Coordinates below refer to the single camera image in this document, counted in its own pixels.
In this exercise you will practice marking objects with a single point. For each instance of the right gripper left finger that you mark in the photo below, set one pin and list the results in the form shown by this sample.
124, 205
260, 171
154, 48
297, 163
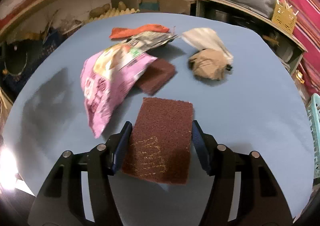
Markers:
77, 189

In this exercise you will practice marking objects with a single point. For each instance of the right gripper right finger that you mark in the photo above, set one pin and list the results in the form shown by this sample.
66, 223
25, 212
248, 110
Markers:
244, 190

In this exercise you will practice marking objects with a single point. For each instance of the maroon scouring pad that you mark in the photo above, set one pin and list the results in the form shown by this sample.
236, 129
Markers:
159, 147
157, 74

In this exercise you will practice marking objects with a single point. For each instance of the pink snack bag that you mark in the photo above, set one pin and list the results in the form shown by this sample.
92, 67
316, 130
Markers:
106, 79

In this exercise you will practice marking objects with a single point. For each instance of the brown paper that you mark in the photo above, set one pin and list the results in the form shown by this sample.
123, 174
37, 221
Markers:
209, 64

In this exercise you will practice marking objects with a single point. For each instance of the white plastic bag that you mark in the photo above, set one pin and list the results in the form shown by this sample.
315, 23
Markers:
206, 38

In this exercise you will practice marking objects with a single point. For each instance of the orange plastic wrapper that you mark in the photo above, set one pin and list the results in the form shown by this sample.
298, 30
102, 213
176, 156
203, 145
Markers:
121, 33

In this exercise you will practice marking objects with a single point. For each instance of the printed black white snack bag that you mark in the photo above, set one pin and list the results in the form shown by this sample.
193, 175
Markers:
149, 40

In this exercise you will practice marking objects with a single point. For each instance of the light blue laundry basket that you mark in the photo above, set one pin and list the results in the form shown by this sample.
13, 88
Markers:
313, 115

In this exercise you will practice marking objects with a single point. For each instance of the grey wooden shelf unit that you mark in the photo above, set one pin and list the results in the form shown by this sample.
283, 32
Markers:
286, 46

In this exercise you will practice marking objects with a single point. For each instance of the yellow perforated holder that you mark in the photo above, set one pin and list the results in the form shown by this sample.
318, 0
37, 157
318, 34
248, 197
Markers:
284, 16

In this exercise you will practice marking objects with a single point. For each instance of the yellow egg tray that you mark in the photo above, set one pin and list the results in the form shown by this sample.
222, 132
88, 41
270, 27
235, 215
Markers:
111, 13

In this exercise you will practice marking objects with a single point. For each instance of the striped pink curtain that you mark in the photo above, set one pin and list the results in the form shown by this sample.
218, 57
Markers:
307, 32

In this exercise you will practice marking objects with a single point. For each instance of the cardboard box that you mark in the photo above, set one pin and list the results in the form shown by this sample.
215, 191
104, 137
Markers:
187, 7

